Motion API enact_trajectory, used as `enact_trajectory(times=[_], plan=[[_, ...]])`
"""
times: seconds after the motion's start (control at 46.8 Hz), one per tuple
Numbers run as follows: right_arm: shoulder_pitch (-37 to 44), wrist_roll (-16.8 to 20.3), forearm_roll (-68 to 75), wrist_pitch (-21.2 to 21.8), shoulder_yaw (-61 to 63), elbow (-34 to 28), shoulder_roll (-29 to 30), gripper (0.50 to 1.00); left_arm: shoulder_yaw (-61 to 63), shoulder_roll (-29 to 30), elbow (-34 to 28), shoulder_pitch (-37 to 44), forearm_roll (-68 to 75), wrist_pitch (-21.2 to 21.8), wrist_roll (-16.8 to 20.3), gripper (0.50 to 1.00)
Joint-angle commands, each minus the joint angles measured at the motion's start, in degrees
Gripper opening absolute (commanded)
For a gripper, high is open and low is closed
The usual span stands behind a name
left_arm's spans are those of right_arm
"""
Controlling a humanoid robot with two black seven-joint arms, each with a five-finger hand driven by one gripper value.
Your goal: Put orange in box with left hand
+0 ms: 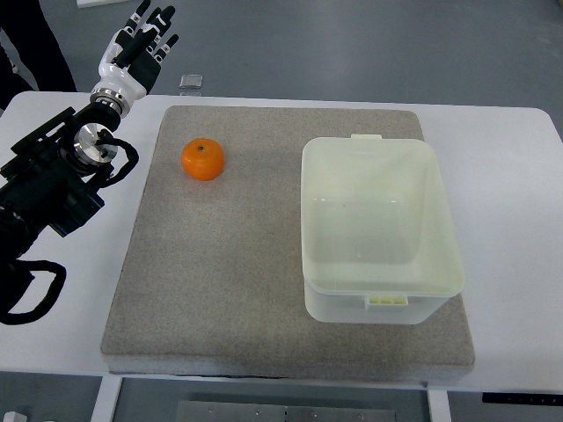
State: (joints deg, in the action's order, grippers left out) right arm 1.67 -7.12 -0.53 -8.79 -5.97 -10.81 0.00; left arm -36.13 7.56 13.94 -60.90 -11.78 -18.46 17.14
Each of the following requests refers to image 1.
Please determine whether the pale plastic storage box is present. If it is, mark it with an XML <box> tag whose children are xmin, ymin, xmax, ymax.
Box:
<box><xmin>300</xmin><ymin>135</ymin><xmax>464</xmax><ymax>324</ymax></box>

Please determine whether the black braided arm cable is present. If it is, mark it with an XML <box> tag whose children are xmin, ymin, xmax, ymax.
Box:
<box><xmin>0</xmin><ymin>258</ymin><xmax>68</xmax><ymax>325</ymax></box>

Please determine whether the black table control panel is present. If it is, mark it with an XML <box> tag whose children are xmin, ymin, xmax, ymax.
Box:
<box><xmin>481</xmin><ymin>392</ymin><xmax>563</xmax><ymax>407</ymax></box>

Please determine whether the white table leg left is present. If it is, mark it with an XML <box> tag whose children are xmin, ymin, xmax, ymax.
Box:
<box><xmin>91</xmin><ymin>375</ymin><xmax>122</xmax><ymax>422</ymax></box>

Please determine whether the small clear plastic square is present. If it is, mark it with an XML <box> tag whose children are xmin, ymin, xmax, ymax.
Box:
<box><xmin>179</xmin><ymin>74</ymin><xmax>203</xmax><ymax>90</ymax></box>

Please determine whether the white table leg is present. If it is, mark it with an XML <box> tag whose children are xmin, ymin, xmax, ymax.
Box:
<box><xmin>427</xmin><ymin>389</ymin><xmax>452</xmax><ymax>422</ymax></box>
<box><xmin>91</xmin><ymin>375</ymin><xmax>122</xmax><ymax>422</ymax></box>

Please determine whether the white object top edge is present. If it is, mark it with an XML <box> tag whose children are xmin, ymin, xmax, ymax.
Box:
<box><xmin>76</xmin><ymin>0</ymin><xmax>127</xmax><ymax>8</ymax></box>

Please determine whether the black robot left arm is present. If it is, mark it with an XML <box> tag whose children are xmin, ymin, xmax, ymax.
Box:
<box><xmin>1</xmin><ymin>89</ymin><xmax>139</xmax><ymax>262</ymax></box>

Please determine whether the white table leg right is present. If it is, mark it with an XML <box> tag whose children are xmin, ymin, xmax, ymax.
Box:
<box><xmin>427</xmin><ymin>389</ymin><xmax>452</xmax><ymax>422</ymax></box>

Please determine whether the dark clothed person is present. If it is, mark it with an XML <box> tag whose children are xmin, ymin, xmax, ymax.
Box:
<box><xmin>1</xmin><ymin>1</ymin><xmax>77</xmax><ymax>92</ymax></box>

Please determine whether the metal plate under table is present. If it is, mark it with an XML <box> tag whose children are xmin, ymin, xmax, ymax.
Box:
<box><xmin>175</xmin><ymin>401</ymin><xmax>397</xmax><ymax>422</ymax></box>

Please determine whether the grey felt mat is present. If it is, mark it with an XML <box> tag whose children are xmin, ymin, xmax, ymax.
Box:
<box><xmin>101</xmin><ymin>105</ymin><xmax>474</xmax><ymax>382</ymax></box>

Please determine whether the small white floor object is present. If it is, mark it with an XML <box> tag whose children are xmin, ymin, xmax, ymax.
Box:
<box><xmin>3</xmin><ymin>411</ymin><xmax>27</xmax><ymax>422</ymax></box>

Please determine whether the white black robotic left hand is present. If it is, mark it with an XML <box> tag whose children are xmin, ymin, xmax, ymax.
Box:
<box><xmin>91</xmin><ymin>1</ymin><xmax>179</xmax><ymax>108</ymax></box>

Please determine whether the orange fruit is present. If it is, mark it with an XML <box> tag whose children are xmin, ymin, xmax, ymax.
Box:
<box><xmin>180</xmin><ymin>138</ymin><xmax>224</xmax><ymax>181</ymax></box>

